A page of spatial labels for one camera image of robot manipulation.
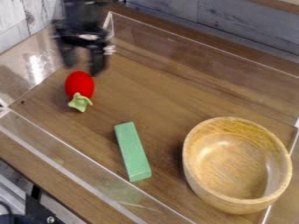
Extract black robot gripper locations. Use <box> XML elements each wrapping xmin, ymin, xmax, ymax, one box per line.
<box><xmin>52</xmin><ymin>0</ymin><xmax>116</xmax><ymax>76</ymax></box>

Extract red felt strawberry toy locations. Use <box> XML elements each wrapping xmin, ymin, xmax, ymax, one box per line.
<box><xmin>64</xmin><ymin>71</ymin><xmax>94</xmax><ymax>112</ymax></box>

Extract clear acrylic tray walls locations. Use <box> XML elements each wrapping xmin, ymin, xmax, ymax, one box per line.
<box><xmin>0</xmin><ymin>10</ymin><xmax>299</xmax><ymax>224</ymax></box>

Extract green rectangular block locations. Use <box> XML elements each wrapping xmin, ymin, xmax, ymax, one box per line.
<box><xmin>114</xmin><ymin>122</ymin><xmax>152</xmax><ymax>182</ymax></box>

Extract wooden bowl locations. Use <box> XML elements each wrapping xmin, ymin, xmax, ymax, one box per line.
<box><xmin>181</xmin><ymin>117</ymin><xmax>292</xmax><ymax>214</ymax></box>

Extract black cable loop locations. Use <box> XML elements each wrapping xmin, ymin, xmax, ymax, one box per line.
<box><xmin>0</xmin><ymin>200</ymin><xmax>14</xmax><ymax>224</ymax></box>

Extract black clamp bracket with screw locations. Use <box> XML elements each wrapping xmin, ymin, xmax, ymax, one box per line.
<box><xmin>24</xmin><ymin>195</ymin><xmax>65</xmax><ymax>224</ymax></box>

